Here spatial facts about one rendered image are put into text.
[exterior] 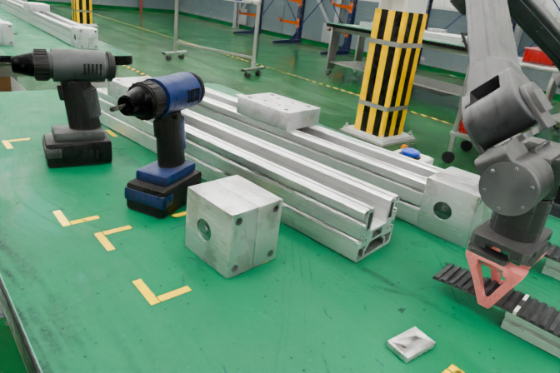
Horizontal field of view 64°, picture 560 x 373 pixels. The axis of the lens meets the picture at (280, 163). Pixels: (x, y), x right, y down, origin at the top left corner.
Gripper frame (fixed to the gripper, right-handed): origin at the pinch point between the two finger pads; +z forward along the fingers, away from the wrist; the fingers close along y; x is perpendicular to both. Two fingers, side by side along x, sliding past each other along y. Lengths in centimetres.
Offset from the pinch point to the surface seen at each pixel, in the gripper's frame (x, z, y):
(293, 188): -31.7, -3.2, 4.3
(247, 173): -41.6, -2.4, 5.6
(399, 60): -180, 10, -290
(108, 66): -71, -16, 16
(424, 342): -2.3, 2.2, 13.2
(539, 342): 6.8, 2.2, 1.7
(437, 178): -16.6, -6.4, -14.9
